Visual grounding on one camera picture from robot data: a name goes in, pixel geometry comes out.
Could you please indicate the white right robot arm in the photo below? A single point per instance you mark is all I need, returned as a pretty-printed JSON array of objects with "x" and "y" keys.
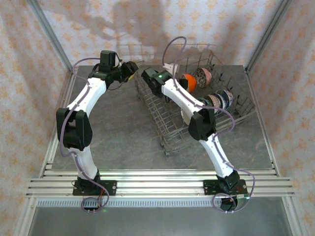
[{"x": 182, "y": 98}]

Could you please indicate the wide aluminium front rail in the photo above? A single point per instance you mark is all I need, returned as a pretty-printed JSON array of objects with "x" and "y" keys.
[{"x": 157, "y": 186}]

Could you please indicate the cream bowl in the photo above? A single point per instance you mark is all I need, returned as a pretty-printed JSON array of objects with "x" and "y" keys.
[{"x": 184, "y": 116}]

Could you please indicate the aluminium frame leg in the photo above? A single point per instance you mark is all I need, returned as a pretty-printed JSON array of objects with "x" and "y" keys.
[
  {"x": 24, "y": 216},
  {"x": 294, "y": 216}
]

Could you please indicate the aluminium corner post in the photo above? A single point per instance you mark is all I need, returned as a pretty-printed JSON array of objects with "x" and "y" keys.
[
  {"x": 49, "y": 34},
  {"x": 270, "y": 34}
]

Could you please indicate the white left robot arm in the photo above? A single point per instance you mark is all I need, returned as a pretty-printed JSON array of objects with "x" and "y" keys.
[{"x": 91, "y": 93}]

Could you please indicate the narrow aluminium table edge rail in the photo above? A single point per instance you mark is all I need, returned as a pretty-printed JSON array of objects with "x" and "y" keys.
[{"x": 157, "y": 172}]

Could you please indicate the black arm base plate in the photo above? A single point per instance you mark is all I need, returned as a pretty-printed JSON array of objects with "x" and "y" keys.
[
  {"x": 209, "y": 188},
  {"x": 109, "y": 188}
]

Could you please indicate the orange bowl white inside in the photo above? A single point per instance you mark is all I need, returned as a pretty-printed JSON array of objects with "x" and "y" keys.
[{"x": 192, "y": 82}]

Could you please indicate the pink bowl dark speckled inside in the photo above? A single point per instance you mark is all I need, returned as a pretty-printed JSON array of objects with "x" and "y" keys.
[{"x": 203, "y": 77}]

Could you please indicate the aluminium side rail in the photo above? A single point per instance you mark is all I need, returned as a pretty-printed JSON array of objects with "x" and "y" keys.
[
  {"x": 59, "y": 115},
  {"x": 262, "y": 123}
]

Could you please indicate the grey metal panel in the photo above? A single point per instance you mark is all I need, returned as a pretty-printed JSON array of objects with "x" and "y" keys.
[{"x": 157, "y": 221}]

